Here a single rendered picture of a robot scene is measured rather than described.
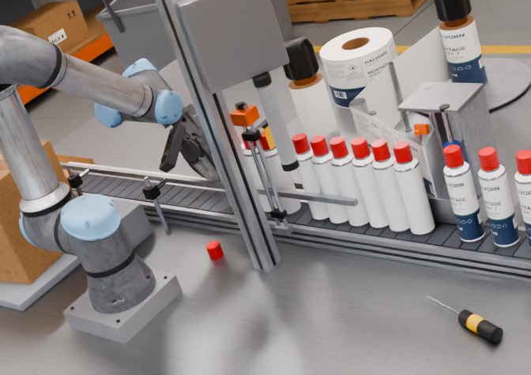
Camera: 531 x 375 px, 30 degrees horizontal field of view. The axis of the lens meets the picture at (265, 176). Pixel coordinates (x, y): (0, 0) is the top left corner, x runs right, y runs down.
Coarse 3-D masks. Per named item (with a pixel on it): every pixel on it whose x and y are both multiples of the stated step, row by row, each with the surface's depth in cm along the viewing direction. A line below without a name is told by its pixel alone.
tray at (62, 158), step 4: (60, 156) 303; (64, 156) 302; (68, 156) 300; (72, 156) 299; (76, 156) 298; (60, 160) 304; (64, 160) 303; (68, 160) 301; (72, 160) 300; (76, 160) 299; (80, 160) 297; (84, 160) 296; (88, 160) 294; (92, 160) 293; (64, 172) 300
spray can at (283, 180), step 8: (264, 136) 218; (264, 144) 219; (264, 152) 220; (272, 152) 219; (272, 160) 220; (280, 160) 220; (272, 168) 221; (280, 168) 221; (272, 176) 222; (280, 176) 222; (288, 176) 223; (280, 184) 223; (288, 184) 223; (288, 200) 225; (296, 200) 226; (288, 208) 226; (296, 208) 226
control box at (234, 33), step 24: (192, 0) 186; (216, 0) 187; (240, 0) 188; (264, 0) 189; (192, 24) 187; (216, 24) 188; (240, 24) 190; (264, 24) 191; (192, 48) 193; (216, 48) 190; (240, 48) 192; (264, 48) 193; (216, 72) 192; (240, 72) 193; (264, 72) 195
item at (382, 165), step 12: (372, 144) 199; (384, 144) 198; (384, 156) 199; (384, 168) 199; (384, 180) 201; (396, 180) 201; (384, 192) 202; (396, 192) 202; (384, 204) 205; (396, 204) 203; (396, 216) 204; (396, 228) 206; (408, 228) 206
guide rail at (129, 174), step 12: (72, 168) 269; (84, 168) 265; (96, 168) 262; (108, 168) 260; (156, 180) 247; (168, 180) 244; (180, 180) 241; (192, 180) 239; (204, 180) 237; (264, 192) 224; (288, 192) 219; (300, 192) 217; (348, 204) 209
